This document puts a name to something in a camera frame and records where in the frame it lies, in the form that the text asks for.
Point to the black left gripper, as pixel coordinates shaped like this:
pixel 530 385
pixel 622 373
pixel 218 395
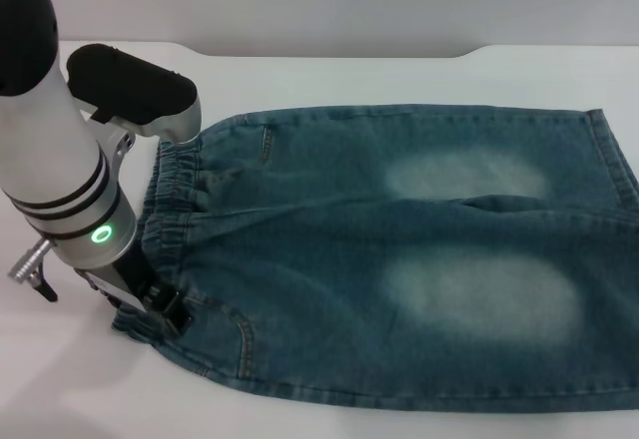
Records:
pixel 127 279

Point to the blue denim shorts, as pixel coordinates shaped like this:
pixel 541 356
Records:
pixel 374 249

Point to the left wrist camera black silver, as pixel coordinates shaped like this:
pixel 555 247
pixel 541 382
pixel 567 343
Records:
pixel 135 90

